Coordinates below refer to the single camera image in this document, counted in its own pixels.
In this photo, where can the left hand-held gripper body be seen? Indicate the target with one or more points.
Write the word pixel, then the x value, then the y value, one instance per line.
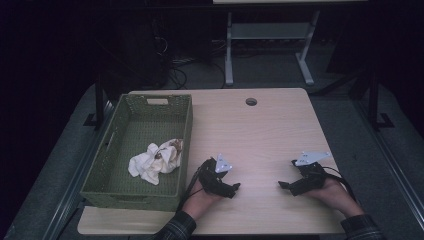
pixel 213 180

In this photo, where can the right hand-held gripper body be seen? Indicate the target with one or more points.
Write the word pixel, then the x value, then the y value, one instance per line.
pixel 311 176

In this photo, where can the white cloth with brown print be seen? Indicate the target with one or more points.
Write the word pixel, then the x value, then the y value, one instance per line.
pixel 153 165

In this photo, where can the green woven basket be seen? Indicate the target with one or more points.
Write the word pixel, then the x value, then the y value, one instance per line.
pixel 146 133

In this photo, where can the person's left hand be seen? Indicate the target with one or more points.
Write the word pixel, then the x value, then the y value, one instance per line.
pixel 198 201

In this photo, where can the person's right hand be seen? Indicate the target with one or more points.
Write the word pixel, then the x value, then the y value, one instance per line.
pixel 336 196

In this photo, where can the black metal stand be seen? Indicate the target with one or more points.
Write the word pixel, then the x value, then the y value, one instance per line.
pixel 99 100
pixel 374 100

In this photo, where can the dark computer case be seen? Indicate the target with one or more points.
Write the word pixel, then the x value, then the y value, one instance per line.
pixel 140 60

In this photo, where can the white-framed desk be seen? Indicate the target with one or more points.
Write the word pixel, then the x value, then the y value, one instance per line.
pixel 268 30

